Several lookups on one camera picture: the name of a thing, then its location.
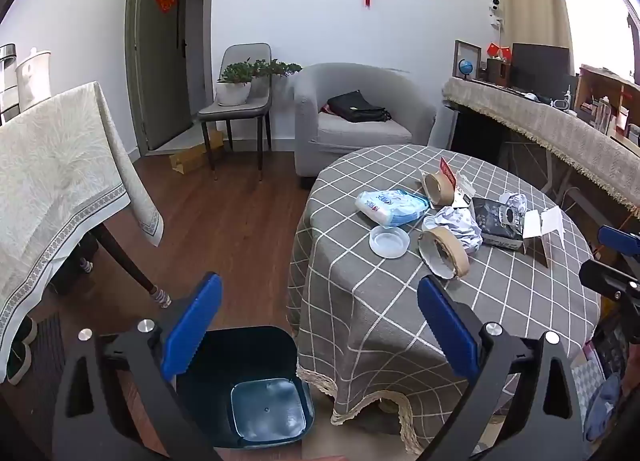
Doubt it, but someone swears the blue wet wipes packet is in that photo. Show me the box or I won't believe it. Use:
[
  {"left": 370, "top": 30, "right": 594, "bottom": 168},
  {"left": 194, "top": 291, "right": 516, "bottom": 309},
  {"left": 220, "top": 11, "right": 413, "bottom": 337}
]
[{"left": 355, "top": 189, "right": 431, "bottom": 228}]

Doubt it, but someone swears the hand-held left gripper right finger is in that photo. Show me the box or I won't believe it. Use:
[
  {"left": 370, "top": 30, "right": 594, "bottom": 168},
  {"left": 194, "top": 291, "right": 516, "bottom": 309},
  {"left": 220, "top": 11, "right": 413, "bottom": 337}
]
[{"left": 416, "top": 275, "right": 587, "bottom": 461}]

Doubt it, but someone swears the grey chair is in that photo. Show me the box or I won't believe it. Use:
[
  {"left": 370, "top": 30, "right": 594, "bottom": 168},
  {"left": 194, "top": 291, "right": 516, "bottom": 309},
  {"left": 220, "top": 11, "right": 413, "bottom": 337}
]
[{"left": 198, "top": 43, "right": 273, "bottom": 182}]

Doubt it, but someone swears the grey armchair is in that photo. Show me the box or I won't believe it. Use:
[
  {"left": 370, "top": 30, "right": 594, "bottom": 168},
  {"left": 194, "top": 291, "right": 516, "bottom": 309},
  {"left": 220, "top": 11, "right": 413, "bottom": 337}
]
[{"left": 293, "top": 63, "right": 438, "bottom": 176}]

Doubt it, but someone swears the wooden desk shelf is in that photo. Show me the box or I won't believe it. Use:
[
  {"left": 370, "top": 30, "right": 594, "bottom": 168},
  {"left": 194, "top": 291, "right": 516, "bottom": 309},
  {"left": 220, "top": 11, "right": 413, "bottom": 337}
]
[{"left": 575, "top": 65, "right": 640, "bottom": 142}]

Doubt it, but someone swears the steel kettle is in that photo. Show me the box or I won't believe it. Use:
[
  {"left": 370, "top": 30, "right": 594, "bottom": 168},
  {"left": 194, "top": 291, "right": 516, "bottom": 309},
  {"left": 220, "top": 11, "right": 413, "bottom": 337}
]
[{"left": 0, "top": 44, "right": 20, "bottom": 124}]

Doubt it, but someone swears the dark printed box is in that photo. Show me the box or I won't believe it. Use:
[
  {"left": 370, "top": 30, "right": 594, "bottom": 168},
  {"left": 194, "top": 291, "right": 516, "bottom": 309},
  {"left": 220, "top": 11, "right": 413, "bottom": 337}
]
[{"left": 472, "top": 197, "right": 526, "bottom": 251}]

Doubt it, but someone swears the dark ribbed floor mat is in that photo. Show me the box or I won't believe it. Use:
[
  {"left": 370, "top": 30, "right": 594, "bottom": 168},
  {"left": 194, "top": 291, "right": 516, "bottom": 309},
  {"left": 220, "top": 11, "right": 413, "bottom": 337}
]
[{"left": 30, "top": 313, "right": 66, "bottom": 392}]

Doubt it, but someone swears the large beige tape roll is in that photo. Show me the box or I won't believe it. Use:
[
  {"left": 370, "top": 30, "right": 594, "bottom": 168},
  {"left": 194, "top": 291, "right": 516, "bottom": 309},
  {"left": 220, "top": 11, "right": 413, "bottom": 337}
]
[{"left": 417, "top": 227, "right": 471, "bottom": 281}]

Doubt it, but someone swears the grey checked tablecloth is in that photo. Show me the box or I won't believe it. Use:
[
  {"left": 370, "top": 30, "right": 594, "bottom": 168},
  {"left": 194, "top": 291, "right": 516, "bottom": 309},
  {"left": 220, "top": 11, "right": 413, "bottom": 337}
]
[{"left": 286, "top": 145, "right": 601, "bottom": 454}]

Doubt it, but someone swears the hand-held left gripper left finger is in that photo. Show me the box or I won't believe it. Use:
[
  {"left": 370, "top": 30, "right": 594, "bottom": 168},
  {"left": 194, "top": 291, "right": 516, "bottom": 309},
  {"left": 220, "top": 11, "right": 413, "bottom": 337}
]
[{"left": 52, "top": 272, "right": 223, "bottom": 461}]

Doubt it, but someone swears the wooden picture frame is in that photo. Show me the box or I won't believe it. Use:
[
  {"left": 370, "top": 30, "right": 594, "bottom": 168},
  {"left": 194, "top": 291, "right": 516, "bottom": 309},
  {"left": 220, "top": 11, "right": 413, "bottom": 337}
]
[{"left": 452, "top": 40, "right": 483, "bottom": 79}]

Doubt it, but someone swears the white card packaging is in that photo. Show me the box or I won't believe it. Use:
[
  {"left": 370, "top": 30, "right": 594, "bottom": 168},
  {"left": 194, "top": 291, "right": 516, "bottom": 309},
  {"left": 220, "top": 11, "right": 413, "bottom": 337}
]
[{"left": 454, "top": 172, "right": 477, "bottom": 206}]

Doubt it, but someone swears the dark teal trash bin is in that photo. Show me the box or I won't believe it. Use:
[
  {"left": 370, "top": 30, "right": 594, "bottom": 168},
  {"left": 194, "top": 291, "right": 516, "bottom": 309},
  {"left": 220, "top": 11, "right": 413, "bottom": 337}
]
[{"left": 172, "top": 325, "right": 316, "bottom": 452}]

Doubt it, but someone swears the potted green plant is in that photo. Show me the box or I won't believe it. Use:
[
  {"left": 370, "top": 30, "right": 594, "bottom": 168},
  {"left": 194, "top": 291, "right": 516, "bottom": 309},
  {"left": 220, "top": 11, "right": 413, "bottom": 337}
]
[{"left": 216, "top": 59, "right": 303, "bottom": 106}]

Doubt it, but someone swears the black monitor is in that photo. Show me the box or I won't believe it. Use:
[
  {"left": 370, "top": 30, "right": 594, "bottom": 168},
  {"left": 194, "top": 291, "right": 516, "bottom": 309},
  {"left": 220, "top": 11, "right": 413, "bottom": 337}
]
[{"left": 510, "top": 43, "right": 571, "bottom": 92}]

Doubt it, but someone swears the white plastic bag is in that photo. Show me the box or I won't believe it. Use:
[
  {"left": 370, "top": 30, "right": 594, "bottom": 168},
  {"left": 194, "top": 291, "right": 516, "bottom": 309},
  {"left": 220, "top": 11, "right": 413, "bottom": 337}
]
[{"left": 422, "top": 206, "right": 483, "bottom": 254}]

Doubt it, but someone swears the grey door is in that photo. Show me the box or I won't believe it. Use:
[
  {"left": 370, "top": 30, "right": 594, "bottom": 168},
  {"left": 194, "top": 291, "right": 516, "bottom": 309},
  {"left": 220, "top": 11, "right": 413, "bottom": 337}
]
[{"left": 125, "top": 0, "right": 193, "bottom": 152}]

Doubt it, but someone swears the dark wooden box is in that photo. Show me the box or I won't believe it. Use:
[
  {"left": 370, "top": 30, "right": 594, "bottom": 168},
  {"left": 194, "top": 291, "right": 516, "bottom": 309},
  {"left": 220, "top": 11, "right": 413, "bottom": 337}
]
[{"left": 487, "top": 58, "right": 512, "bottom": 86}]

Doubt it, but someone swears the flat cardboard box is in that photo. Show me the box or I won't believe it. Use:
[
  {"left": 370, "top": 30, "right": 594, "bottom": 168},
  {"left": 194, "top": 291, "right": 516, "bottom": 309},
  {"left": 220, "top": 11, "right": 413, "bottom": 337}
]
[{"left": 169, "top": 130, "right": 224, "bottom": 174}]

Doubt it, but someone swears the dark wooden table leg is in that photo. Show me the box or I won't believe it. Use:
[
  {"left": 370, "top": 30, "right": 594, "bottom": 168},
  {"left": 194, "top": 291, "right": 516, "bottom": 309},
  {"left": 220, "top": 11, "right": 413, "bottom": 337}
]
[{"left": 92, "top": 223, "right": 171, "bottom": 309}]

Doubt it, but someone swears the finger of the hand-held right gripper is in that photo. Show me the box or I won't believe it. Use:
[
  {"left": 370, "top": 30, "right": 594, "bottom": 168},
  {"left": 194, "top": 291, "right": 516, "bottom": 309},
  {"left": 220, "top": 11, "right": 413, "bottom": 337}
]
[
  {"left": 579, "top": 258, "right": 640, "bottom": 302},
  {"left": 597, "top": 224, "right": 640, "bottom": 258}
]

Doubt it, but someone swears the cream patterned tablecloth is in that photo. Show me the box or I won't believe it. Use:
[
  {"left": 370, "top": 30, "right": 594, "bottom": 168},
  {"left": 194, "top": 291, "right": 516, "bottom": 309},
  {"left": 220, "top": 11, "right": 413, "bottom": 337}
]
[{"left": 0, "top": 82, "right": 165, "bottom": 382}]

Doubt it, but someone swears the beige fringed cloth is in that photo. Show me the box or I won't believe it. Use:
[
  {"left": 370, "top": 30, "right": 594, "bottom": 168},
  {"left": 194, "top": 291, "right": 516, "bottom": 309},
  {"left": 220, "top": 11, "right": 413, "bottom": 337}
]
[{"left": 442, "top": 77, "right": 640, "bottom": 219}]

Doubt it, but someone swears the small beige tape roll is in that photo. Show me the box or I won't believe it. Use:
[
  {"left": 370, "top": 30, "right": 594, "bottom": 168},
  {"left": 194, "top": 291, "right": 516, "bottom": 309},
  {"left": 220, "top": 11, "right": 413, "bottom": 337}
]
[{"left": 420, "top": 171, "right": 457, "bottom": 206}]

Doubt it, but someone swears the black bag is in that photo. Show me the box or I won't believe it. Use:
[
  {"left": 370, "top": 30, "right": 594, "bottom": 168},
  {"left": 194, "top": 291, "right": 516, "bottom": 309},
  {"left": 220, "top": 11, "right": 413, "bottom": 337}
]
[{"left": 326, "top": 90, "right": 392, "bottom": 123}]

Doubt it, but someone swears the white open carton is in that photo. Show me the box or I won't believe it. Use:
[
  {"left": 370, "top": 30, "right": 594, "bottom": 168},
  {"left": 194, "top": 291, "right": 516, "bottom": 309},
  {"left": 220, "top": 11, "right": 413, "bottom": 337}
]
[{"left": 522, "top": 206, "right": 566, "bottom": 254}]

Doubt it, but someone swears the dark shoe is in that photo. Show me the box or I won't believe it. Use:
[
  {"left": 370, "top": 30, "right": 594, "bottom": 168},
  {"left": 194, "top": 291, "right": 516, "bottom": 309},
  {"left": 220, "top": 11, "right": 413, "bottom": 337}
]
[
  {"left": 6, "top": 345, "right": 33, "bottom": 385},
  {"left": 7, "top": 316, "right": 38, "bottom": 348}
]

